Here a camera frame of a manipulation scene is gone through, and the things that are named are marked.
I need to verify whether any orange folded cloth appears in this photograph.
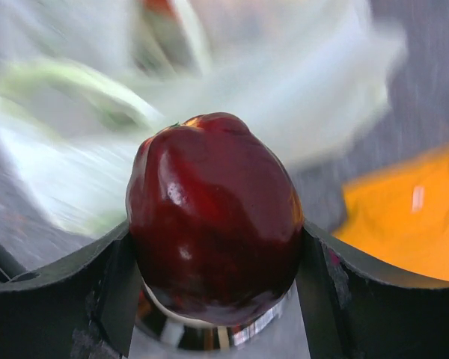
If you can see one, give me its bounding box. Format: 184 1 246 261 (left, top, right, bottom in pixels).
334 145 449 282

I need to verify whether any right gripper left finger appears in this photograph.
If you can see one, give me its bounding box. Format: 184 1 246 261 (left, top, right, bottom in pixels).
0 223 141 358

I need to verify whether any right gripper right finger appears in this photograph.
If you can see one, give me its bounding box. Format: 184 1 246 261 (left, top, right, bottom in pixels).
296 221 449 358

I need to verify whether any dark rimmed ceramic plate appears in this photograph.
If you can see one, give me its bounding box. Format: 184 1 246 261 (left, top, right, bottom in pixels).
135 284 292 352

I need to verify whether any dark red fake apple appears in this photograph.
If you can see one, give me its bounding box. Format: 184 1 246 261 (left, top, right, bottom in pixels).
126 113 304 325

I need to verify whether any light green plastic bag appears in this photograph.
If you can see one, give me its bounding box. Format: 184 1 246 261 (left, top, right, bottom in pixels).
0 1 406 238

